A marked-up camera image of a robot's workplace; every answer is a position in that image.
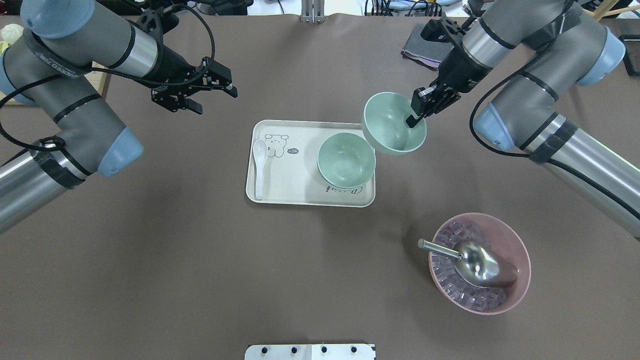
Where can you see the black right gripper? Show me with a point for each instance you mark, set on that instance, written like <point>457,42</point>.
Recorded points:
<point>461,71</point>

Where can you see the wooden cutting board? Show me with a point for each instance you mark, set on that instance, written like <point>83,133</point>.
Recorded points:
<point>98,79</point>

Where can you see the white garlic bun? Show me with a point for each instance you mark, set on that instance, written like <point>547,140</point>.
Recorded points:
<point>10,33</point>

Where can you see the green bowl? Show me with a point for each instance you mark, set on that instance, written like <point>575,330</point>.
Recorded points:
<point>350,187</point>
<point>384,124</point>
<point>346,160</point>

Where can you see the green bowl on tray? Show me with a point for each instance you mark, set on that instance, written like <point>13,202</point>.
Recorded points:
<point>350,187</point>

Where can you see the aluminium frame post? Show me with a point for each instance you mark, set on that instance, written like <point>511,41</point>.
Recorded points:
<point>313,11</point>

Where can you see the white ceramic spoon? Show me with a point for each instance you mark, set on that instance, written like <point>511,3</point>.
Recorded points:
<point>260,155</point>

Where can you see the metal scoop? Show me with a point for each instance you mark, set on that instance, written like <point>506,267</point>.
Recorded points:
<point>476,263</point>

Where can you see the black glass rack tray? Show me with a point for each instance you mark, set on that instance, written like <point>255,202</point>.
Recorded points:
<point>631,58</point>

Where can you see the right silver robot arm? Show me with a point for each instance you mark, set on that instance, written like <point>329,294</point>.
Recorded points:
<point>570,48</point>

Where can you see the grey folded cloth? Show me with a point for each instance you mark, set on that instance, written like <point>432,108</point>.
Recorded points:
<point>427,53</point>

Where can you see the pink bowl with ice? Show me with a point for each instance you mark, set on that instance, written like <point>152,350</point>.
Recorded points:
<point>499,238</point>

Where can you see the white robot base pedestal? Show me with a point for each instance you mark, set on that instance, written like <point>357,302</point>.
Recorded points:
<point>318,351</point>

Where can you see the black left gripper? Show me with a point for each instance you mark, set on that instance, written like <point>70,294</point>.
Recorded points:
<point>172,66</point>

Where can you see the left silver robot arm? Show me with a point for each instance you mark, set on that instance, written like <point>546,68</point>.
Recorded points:
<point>47,67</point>

